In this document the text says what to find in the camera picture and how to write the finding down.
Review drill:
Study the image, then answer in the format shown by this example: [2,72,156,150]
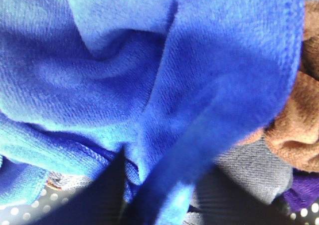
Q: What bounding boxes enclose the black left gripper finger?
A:
[37,149,126,225]

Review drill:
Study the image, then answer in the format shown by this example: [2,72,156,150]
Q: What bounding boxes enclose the blue microfibre towel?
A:
[0,0,304,225]

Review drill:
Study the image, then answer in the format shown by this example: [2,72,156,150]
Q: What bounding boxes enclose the grey towel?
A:
[47,138,294,225]

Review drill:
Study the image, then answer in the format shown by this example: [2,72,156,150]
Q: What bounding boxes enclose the brown towel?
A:
[239,0,319,172]

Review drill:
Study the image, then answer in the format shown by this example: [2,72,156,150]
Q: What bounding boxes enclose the purple towel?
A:
[282,173,319,212]

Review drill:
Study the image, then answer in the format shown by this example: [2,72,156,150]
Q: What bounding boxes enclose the grey perforated plastic basket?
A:
[0,187,319,225]

